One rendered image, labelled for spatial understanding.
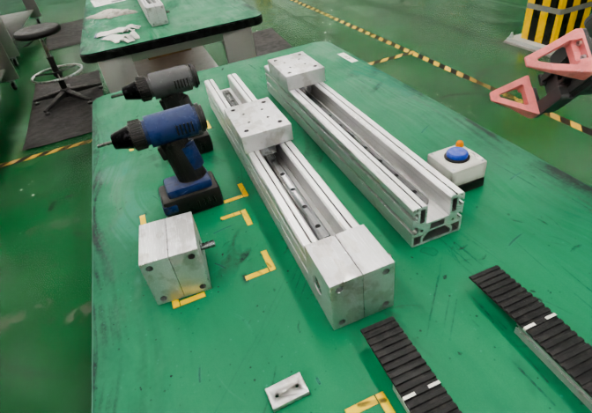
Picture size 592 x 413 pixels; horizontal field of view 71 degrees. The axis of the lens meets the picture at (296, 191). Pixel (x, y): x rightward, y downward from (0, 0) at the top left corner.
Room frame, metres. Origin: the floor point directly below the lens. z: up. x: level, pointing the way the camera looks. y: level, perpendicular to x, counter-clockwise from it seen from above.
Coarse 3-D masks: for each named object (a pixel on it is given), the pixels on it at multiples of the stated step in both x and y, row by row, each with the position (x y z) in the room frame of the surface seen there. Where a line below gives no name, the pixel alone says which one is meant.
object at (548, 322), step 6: (540, 318) 0.32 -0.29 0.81; (546, 318) 0.31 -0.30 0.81; (552, 318) 0.31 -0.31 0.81; (558, 318) 0.31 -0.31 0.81; (528, 324) 0.31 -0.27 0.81; (534, 324) 0.31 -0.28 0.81; (540, 324) 0.31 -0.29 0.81; (546, 324) 0.31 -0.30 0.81; (552, 324) 0.30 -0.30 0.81; (558, 324) 0.30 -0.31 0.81; (528, 330) 0.30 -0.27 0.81; (534, 330) 0.30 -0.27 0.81; (540, 330) 0.30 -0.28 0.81; (546, 330) 0.30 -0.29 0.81; (534, 336) 0.29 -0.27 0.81
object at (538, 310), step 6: (528, 306) 0.34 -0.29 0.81; (534, 306) 0.33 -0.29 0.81; (540, 306) 0.33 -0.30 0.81; (516, 312) 0.33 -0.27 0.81; (522, 312) 0.33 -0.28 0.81; (528, 312) 0.33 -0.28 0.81; (534, 312) 0.33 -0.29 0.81; (540, 312) 0.32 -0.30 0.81; (546, 312) 0.32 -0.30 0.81; (516, 318) 0.32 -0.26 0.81; (522, 318) 0.32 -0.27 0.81; (528, 318) 0.32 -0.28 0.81; (534, 318) 0.32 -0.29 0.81; (522, 324) 0.31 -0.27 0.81
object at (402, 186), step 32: (288, 96) 1.07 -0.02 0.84; (320, 96) 1.04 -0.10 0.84; (320, 128) 0.87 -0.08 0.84; (352, 128) 0.86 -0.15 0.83; (352, 160) 0.71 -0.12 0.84; (384, 160) 0.70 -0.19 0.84; (416, 160) 0.64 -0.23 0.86; (384, 192) 0.59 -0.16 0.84; (416, 192) 0.58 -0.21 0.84; (448, 192) 0.54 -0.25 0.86; (416, 224) 0.51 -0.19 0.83; (448, 224) 0.53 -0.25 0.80
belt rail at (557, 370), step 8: (520, 328) 0.32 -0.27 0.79; (520, 336) 0.31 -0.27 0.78; (528, 336) 0.31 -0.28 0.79; (528, 344) 0.30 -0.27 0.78; (536, 344) 0.29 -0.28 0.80; (536, 352) 0.28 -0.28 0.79; (544, 352) 0.28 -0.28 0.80; (544, 360) 0.27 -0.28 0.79; (552, 360) 0.26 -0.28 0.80; (552, 368) 0.26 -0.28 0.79; (560, 368) 0.25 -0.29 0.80; (560, 376) 0.25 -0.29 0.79; (568, 376) 0.24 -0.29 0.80; (568, 384) 0.24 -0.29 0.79; (576, 384) 0.23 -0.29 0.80; (576, 392) 0.23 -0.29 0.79; (584, 392) 0.22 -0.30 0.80; (584, 400) 0.22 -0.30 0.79
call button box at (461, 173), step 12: (432, 156) 0.69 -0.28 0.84; (444, 156) 0.68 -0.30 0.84; (468, 156) 0.66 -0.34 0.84; (480, 156) 0.66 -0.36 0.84; (444, 168) 0.64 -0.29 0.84; (456, 168) 0.63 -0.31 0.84; (468, 168) 0.63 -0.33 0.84; (480, 168) 0.64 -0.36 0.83; (456, 180) 0.62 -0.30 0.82; (468, 180) 0.63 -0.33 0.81; (480, 180) 0.64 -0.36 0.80
